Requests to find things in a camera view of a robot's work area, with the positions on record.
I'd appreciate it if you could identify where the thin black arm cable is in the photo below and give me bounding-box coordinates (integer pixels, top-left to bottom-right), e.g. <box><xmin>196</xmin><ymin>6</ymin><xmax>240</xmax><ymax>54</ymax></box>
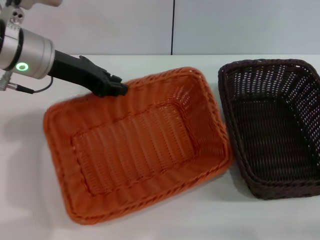
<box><xmin>0</xmin><ymin>72</ymin><xmax>54</xmax><ymax>95</ymax></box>

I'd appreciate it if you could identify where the dark brown woven basket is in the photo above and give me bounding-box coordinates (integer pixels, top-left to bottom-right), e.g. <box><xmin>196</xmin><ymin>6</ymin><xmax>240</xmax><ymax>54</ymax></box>
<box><xmin>217</xmin><ymin>58</ymin><xmax>320</xmax><ymax>201</ymax></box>

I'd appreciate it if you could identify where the orange woven plastic basket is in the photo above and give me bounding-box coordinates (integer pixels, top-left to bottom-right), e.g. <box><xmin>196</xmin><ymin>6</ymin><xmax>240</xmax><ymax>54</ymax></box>
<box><xmin>42</xmin><ymin>66</ymin><xmax>235</xmax><ymax>226</ymax></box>

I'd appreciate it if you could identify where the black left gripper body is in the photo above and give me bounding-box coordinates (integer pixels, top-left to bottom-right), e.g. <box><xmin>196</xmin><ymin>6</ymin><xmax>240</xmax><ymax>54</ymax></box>
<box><xmin>46</xmin><ymin>49</ymin><xmax>111</xmax><ymax>98</ymax></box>

